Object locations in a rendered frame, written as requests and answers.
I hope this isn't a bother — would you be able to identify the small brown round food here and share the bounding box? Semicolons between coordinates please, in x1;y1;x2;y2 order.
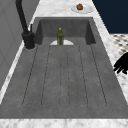
76;2;85;11

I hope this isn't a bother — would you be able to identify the dark grey sink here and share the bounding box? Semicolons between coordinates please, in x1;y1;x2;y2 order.
0;16;125;120

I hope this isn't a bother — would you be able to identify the olive green bottle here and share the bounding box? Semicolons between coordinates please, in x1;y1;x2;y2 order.
56;27;65;46

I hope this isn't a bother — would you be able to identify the white plate with grey rim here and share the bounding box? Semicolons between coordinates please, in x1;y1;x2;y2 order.
70;3;95;15

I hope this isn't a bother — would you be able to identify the black tap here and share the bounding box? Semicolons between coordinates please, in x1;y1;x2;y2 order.
15;0;37;51

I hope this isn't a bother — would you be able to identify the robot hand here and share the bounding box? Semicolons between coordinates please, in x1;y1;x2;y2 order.
112;53;128;75

